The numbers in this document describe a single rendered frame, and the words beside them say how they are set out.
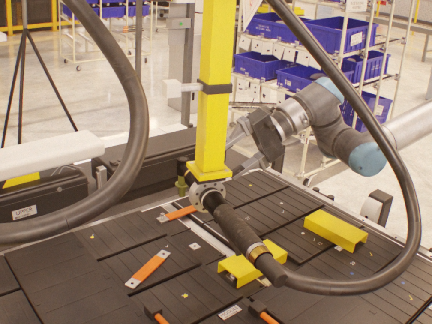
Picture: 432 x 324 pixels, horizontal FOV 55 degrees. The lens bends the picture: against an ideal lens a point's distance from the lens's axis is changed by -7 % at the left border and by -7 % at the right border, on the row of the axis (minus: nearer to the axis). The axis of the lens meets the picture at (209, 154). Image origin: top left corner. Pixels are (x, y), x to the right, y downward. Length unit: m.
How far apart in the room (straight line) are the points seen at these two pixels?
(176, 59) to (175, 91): 4.10
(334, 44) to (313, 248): 2.48
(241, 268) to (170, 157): 0.48
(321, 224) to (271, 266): 0.41
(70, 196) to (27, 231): 0.66
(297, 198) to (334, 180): 2.49
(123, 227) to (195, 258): 0.22
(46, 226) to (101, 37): 0.31
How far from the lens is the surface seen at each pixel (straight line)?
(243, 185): 1.39
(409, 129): 1.18
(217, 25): 0.88
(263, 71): 3.71
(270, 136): 1.10
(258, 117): 1.07
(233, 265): 1.02
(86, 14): 0.73
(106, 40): 0.71
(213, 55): 0.89
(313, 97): 1.13
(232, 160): 1.85
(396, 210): 3.60
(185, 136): 1.46
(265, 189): 1.38
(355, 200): 3.58
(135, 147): 0.62
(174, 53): 5.01
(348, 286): 0.82
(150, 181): 1.33
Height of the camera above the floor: 1.66
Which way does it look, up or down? 24 degrees down
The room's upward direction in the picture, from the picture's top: 4 degrees clockwise
